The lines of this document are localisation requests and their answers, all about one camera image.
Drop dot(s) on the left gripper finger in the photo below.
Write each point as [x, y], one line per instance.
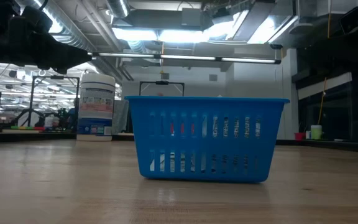
[70, 54]
[65, 68]

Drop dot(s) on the background black robot arm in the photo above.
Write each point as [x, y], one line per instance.
[26, 116]

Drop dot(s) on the white wipes canister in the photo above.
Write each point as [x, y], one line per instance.
[95, 109]

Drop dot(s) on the long ceiling light bar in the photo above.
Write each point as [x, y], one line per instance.
[185, 57]

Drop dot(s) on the blue plastic basket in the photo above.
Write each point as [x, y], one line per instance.
[204, 105]

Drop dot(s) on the red cup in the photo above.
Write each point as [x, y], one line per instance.
[299, 136]

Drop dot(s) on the green cup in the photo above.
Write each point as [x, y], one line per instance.
[316, 132]

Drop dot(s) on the black background rig frame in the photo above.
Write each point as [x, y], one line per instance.
[56, 77]
[162, 82]

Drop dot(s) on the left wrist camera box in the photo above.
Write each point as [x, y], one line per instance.
[37, 18]

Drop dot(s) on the grey wall vent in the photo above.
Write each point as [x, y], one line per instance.
[213, 77]
[165, 76]

